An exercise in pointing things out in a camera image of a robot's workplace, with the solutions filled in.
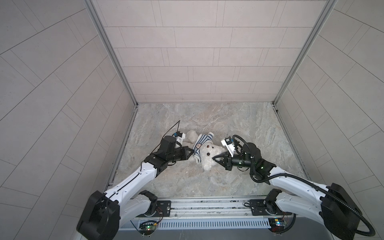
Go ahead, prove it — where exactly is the white teddy bear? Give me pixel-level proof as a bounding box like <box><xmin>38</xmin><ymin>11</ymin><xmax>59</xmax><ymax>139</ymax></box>
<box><xmin>183</xmin><ymin>130</ymin><xmax>227</xmax><ymax>172</ymax></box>

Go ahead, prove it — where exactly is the blue white striped knit sweater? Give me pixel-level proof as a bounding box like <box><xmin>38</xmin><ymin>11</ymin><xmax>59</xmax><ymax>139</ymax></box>
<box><xmin>193</xmin><ymin>132</ymin><xmax>215</xmax><ymax>164</ymax></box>

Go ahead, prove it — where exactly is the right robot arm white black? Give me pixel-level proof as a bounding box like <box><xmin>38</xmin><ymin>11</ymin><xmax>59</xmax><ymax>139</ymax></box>
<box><xmin>210</xmin><ymin>143</ymin><xmax>362</xmax><ymax>240</ymax></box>

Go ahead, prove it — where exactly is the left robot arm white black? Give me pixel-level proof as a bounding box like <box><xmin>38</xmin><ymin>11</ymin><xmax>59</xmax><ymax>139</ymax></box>
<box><xmin>76</xmin><ymin>136</ymin><xmax>194</xmax><ymax>240</ymax></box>

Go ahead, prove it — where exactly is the ventilation grille strip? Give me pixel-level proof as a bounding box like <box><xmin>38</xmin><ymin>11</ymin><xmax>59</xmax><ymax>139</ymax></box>
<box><xmin>156</xmin><ymin>218</ymin><xmax>271</xmax><ymax>230</ymax></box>

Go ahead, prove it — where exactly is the right controller circuit board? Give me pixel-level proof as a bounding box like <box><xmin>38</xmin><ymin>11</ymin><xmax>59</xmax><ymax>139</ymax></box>
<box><xmin>268</xmin><ymin>218</ymin><xmax>287</xmax><ymax>233</ymax></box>

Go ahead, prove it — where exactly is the controller circuit board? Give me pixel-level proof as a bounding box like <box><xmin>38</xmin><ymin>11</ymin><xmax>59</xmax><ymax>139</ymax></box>
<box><xmin>139</xmin><ymin>220</ymin><xmax>159</xmax><ymax>236</ymax></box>
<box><xmin>268</xmin><ymin>218</ymin><xmax>287</xmax><ymax>233</ymax></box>

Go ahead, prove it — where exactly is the left controller circuit board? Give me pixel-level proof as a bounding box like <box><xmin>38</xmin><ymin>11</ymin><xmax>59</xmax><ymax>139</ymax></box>
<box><xmin>139</xmin><ymin>220</ymin><xmax>159</xmax><ymax>236</ymax></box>

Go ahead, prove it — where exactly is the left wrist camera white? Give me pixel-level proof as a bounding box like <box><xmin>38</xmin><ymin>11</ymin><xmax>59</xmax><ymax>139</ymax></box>
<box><xmin>174</xmin><ymin>131</ymin><xmax>186</xmax><ymax>146</ymax></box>

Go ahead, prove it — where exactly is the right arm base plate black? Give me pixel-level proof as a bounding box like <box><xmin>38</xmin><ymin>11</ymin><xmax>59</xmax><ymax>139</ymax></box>
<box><xmin>244</xmin><ymin>199</ymin><xmax>292</xmax><ymax>218</ymax></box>

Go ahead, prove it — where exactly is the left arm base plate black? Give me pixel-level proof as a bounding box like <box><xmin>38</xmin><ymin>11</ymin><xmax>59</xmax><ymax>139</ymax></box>
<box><xmin>137</xmin><ymin>201</ymin><xmax>172</xmax><ymax>218</ymax></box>

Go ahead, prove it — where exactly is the aluminium mounting rail frame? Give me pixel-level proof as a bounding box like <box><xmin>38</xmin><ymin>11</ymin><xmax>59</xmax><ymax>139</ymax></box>
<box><xmin>83</xmin><ymin>196</ymin><xmax>336</xmax><ymax>222</ymax></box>

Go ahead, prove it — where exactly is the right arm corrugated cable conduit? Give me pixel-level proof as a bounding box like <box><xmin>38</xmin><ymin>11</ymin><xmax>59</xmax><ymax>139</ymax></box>
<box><xmin>232</xmin><ymin>134</ymin><xmax>376</xmax><ymax>238</ymax></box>

